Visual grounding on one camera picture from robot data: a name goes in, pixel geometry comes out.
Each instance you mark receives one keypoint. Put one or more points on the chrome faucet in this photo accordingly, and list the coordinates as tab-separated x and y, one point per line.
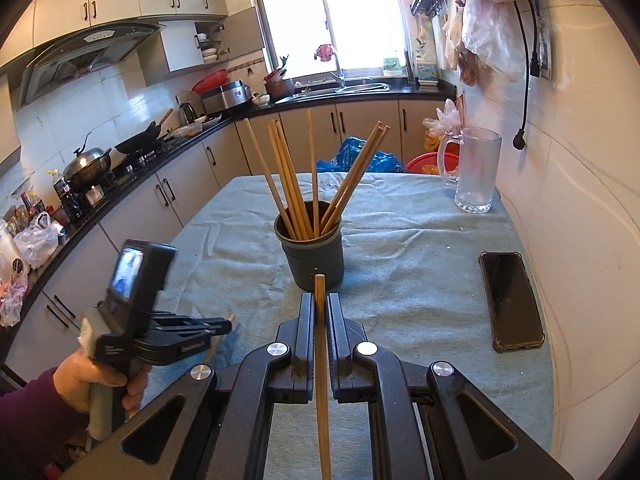
340	72

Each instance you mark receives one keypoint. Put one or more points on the dark grey chopstick cup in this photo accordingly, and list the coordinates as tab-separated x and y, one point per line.
310	260

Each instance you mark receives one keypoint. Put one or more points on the kitchen window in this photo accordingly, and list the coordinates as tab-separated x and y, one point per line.
365	15

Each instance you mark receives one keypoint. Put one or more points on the black wall hook rack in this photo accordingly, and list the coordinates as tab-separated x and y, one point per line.
427	0

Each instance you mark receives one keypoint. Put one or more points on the white plastic bag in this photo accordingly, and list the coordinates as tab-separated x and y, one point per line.
35	240

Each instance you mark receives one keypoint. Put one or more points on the silver rice cooker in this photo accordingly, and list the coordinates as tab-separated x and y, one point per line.
227	97

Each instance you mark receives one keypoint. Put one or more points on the dark brown utensil pot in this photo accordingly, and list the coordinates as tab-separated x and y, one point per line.
279	87

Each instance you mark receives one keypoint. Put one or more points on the steel pot with lid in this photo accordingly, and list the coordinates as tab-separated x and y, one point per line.
87	165

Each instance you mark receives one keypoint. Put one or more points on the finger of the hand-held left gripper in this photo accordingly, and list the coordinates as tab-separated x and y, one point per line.
200	325

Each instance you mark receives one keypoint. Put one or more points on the white detergent bottle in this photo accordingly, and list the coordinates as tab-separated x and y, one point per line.
427	67

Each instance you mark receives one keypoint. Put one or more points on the steel kettle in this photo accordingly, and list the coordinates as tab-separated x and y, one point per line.
186	114

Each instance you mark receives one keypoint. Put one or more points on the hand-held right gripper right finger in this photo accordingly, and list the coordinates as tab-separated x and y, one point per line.
336	330

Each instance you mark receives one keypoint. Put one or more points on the red bowl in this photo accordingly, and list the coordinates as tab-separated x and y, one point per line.
210	81

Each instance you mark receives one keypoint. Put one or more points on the steel sink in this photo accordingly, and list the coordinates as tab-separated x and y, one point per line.
350	87

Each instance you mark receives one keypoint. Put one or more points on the gas stove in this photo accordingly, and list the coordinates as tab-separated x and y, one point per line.
145	157

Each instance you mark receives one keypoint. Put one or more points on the black kitchen countertop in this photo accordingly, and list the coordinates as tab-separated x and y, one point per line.
235	119

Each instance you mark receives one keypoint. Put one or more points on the pink plastic bag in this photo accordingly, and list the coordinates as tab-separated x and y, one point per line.
12	302

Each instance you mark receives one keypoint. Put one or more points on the plastic bag with orange contents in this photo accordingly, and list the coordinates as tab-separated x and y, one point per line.
442	120

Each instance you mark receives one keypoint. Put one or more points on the clear glass mug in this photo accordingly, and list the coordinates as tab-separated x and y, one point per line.
477	175

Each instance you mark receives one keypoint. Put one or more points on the dark sauce bottle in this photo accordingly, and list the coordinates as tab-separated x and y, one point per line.
65	195

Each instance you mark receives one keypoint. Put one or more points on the range hood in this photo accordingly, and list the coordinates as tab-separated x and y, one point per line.
90	47

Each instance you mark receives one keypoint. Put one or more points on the black smartphone in clear case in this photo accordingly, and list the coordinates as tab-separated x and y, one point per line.
510	300

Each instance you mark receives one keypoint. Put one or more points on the wall socket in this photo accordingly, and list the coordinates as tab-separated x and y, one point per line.
546	52

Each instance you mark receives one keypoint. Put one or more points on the pale blue towel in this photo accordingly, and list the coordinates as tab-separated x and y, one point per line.
415	270

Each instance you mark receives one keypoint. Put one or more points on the red plastic basin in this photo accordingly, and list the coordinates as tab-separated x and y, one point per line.
425	162

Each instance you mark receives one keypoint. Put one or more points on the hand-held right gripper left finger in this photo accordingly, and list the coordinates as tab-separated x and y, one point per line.
306	330

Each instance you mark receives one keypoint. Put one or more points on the black wok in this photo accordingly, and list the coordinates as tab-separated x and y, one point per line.
140	141

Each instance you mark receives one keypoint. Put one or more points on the bunch of wooden chopsticks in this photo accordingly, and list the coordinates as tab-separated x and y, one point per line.
291	195

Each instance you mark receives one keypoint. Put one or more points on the beige lower kitchen cabinets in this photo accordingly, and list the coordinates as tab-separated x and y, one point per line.
145	205

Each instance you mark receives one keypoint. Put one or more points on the person's left forearm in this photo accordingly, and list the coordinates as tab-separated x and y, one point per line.
30	425

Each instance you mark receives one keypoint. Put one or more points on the blue plastic bag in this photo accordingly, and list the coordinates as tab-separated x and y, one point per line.
360	157

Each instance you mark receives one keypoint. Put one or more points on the clear hanging plastic bag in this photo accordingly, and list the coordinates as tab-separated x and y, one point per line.
490	35

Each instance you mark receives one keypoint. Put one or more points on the wooden chopstick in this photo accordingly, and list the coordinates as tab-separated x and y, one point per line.
231	318
320	310

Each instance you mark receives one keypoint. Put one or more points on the person's left hand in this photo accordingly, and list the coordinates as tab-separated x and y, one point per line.
75	380

